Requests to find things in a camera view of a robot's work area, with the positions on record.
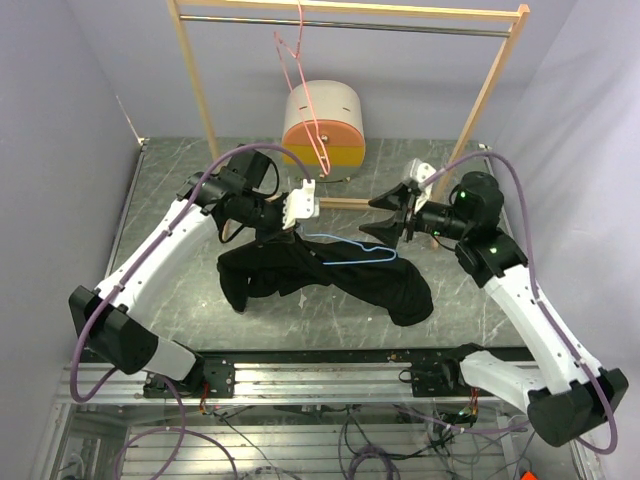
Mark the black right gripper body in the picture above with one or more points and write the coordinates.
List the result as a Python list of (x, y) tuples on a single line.
[(439, 219)]

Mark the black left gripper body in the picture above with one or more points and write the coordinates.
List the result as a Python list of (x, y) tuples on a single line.
[(263, 215)]

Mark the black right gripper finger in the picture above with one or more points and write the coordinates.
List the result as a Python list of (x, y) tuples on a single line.
[(388, 231), (396, 198)]

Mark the light blue wire hanger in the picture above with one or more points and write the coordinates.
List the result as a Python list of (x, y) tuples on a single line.
[(340, 251)]

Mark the black t shirt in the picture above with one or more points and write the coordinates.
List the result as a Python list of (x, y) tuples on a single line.
[(257, 270)]

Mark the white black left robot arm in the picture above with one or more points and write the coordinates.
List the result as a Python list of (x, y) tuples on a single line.
[(109, 317)]

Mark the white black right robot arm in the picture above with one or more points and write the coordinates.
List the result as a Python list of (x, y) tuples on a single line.
[(569, 393)]

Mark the small three-drawer cabinet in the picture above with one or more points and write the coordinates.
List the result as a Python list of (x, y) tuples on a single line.
[(338, 109)]

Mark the wooden clothes rack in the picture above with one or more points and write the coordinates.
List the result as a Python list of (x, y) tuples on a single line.
[(515, 20)]

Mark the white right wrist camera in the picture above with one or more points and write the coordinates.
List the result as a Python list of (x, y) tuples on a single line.
[(416, 174)]

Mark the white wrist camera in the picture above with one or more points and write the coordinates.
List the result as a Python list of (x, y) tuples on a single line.
[(300, 204), (416, 174)]

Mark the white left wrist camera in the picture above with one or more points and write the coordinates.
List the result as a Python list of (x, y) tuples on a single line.
[(300, 204)]

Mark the pink wire hanger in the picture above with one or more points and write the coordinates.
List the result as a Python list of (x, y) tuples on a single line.
[(311, 126)]

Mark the aluminium base frame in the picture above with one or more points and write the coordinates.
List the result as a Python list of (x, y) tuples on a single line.
[(363, 415)]

